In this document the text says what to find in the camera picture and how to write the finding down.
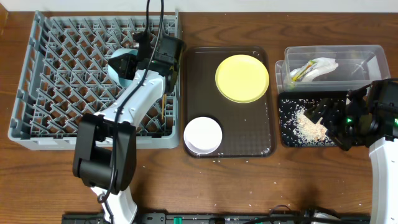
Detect white paper napkin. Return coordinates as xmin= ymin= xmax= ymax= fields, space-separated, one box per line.
xmin=300 ymin=57 xmax=338 ymax=82

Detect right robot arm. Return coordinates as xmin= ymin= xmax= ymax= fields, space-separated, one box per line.
xmin=304 ymin=78 xmax=397 ymax=223

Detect green snack wrapper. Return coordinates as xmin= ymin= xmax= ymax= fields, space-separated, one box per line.
xmin=290 ymin=60 xmax=317 ymax=82

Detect grey dishwasher rack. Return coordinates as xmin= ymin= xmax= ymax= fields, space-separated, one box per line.
xmin=8 ymin=12 xmax=181 ymax=150

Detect dark brown serving tray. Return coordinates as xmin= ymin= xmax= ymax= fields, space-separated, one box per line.
xmin=182 ymin=46 xmax=276 ymax=159

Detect rice and nut leftovers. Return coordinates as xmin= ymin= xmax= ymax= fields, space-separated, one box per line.
xmin=279 ymin=99 xmax=335 ymax=147

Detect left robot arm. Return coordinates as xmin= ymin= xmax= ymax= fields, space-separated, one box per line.
xmin=73 ymin=31 xmax=186 ymax=223

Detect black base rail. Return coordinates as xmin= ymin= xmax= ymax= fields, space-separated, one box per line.
xmin=61 ymin=205 xmax=373 ymax=224

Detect light blue bowl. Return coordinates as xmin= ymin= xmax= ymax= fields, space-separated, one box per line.
xmin=107 ymin=48 xmax=138 ymax=88

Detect clear plastic bin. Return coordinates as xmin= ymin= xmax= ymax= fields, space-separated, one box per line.
xmin=275 ymin=45 xmax=391 ymax=93

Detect yellow plate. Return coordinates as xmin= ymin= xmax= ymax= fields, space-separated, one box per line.
xmin=215 ymin=54 xmax=270 ymax=103

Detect black waste tray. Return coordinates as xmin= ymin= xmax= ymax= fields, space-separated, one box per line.
xmin=277 ymin=90 xmax=369 ymax=147

